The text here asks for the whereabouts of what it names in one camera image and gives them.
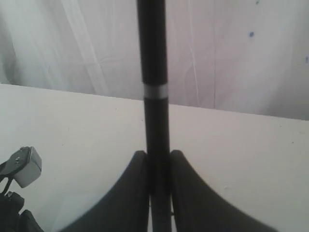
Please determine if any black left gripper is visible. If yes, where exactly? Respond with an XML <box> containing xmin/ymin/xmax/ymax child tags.
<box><xmin>0</xmin><ymin>191</ymin><xmax>43</xmax><ymax>232</ymax></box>

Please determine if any black paintbrush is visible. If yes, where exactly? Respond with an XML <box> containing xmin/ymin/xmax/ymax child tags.
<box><xmin>137</xmin><ymin>0</ymin><xmax>172</xmax><ymax>232</ymax></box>

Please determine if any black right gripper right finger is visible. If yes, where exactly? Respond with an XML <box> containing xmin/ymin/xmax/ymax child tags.
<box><xmin>170</xmin><ymin>150</ymin><xmax>275</xmax><ymax>232</ymax></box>

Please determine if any white backdrop curtain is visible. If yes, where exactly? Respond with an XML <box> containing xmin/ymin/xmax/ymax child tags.
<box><xmin>0</xmin><ymin>0</ymin><xmax>309</xmax><ymax>120</ymax></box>

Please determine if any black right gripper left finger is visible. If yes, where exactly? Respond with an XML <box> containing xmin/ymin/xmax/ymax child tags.
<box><xmin>62</xmin><ymin>151</ymin><xmax>149</xmax><ymax>232</ymax></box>

